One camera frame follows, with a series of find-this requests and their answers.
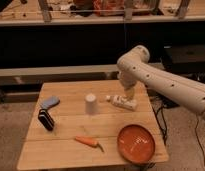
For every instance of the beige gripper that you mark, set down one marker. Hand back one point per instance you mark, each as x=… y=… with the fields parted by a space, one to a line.
x=129 y=93

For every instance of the white ceramic cup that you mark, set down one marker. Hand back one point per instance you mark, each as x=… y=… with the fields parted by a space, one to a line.
x=90 y=104

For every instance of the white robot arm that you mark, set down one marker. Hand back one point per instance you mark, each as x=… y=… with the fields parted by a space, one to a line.
x=133 y=67

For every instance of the white plastic bottle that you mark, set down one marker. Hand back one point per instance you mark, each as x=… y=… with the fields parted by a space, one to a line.
x=122 y=102

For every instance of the orange plate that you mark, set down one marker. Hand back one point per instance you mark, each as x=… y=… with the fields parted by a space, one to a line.
x=136 y=144

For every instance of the orange carrot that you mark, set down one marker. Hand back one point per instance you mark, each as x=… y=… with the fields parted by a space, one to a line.
x=89 y=141

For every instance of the black box on shelf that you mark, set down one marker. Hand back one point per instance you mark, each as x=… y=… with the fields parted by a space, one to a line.
x=184 y=59

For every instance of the blue sponge cloth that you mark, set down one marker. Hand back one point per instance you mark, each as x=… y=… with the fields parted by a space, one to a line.
x=49 y=102

